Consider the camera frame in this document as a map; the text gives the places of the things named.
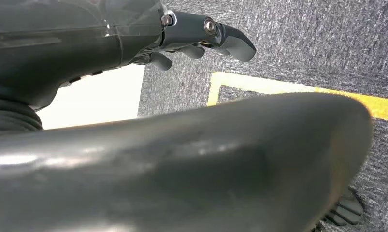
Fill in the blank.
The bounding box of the pale wooden desk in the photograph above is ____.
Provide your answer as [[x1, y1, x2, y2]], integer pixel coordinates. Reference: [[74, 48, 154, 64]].
[[36, 63, 146, 131]]

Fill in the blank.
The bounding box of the robot left arm ribbed sleeve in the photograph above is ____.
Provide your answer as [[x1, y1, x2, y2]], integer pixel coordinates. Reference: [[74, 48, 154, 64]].
[[0, 97, 43, 137]]

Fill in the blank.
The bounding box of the yellow floor tape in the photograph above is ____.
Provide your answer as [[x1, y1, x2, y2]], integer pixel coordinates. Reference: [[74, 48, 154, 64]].
[[206, 71, 388, 124]]

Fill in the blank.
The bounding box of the black ribbed robot foot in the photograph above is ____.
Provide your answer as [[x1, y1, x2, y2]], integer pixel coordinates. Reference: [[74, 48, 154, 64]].
[[312, 188, 365, 232]]

